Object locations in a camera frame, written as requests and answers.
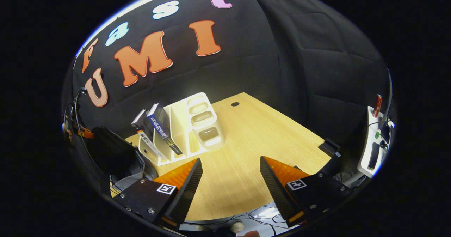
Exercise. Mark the white side table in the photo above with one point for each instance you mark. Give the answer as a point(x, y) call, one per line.
point(368, 131)

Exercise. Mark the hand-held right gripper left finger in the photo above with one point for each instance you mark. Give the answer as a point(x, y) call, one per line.
point(188, 187)

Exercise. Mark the blue cover book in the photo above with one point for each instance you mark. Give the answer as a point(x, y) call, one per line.
point(158, 124)

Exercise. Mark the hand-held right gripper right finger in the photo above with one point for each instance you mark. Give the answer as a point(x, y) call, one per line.
point(275, 187)

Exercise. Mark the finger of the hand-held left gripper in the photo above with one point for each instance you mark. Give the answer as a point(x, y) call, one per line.
point(86, 133)

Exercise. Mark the black phone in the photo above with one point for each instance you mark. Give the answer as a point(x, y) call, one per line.
point(373, 156)

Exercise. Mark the white bookshelf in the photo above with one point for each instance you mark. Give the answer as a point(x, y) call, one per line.
point(204, 124)

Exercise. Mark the black desk clamp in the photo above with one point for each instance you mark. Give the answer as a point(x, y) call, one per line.
point(329, 148)

